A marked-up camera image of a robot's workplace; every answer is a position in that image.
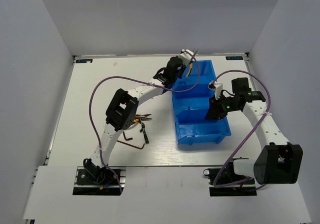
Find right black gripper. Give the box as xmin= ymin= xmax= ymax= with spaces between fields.
xmin=205 ymin=93 xmax=241 ymax=121

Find yellow pliers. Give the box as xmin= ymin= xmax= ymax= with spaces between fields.
xmin=186 ymin=49 xmax=198 ymax=78
xmin=133 ymin=114 xmax=152 ymax=124

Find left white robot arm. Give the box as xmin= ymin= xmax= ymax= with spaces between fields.
xmin=87 ymin=53 xmax=192 ymax=183

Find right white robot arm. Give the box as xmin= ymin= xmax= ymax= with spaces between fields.
xmin=205 ymin=78 xmax=303 ymax=185

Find blue plastic bin far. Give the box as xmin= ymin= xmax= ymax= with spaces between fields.
xmin=172 ymin=60 xmax=216 ymax=104

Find blue plastic bin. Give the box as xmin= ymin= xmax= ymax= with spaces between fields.
xmin=172 ymin=97 xmax=231 ymax=145
xmin=172 ymin=60 xmax=216 ymax=104

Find blue plastic bin near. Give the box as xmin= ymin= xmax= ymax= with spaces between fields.
xmin=172 ymin=97 xmax=231 ymax=145

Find green black small screwdriver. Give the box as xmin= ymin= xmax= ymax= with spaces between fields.
xmin=140 ymin=122 xmax=149 ymax=144

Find right corner label sticker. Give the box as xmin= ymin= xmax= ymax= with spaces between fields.
xmin=226 ymin=56 xmax=244 ymax=61

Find corner label sticker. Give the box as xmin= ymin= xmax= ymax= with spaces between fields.
xmin=226 ymin=56 xmax=244 ymax=61
xmin=75 ymin=59 xmax=93 ymax=64

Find brown hex key short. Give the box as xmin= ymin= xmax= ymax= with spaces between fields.
xmin=123 ymin=132 xmax=133 ymax=141

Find brown hex key long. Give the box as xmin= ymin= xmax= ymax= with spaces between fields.
xmin=117 ymin=140 xmax=145 ymax=150

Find left corner label sticker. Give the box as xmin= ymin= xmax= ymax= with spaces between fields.
xmin=75 ymin=59 xmax=93 ymax=64

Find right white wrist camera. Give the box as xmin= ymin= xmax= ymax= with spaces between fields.
xmin=208 ymin=81 xmax=223 ymax=100

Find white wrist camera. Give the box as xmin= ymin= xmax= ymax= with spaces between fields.
xmin=208 ymin=81 xmax=223 ymax=100
xmin=178 ymin=49 xmax=195 ymax=66

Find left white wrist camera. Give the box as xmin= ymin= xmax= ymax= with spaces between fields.
xmin=178 ymin=49 xmax=195 ymax=66

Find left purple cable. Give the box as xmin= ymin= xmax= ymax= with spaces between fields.
xmin=88 ymin=56 xmax=201 ymax=193

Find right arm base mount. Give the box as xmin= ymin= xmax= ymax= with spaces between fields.
xmin=203 ymin=168 xmax=257 ymax=197

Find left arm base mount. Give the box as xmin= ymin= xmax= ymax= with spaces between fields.
xmin=72 ymin=158 xmax=126 ymax=196

